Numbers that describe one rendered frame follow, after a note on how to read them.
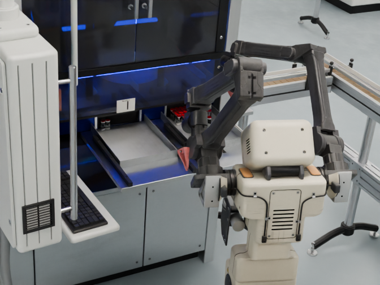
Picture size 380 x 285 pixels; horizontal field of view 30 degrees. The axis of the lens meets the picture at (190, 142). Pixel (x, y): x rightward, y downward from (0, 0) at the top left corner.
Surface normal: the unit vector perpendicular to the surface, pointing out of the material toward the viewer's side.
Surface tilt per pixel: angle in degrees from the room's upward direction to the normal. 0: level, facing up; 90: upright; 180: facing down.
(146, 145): 0
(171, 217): 90
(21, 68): 90
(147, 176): 0
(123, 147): 0
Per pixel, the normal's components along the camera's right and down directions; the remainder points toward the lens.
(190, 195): 0.45, 0.47
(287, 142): 0.18, -0.22
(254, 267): 0.18, 0.37
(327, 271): 0.07, -0.87
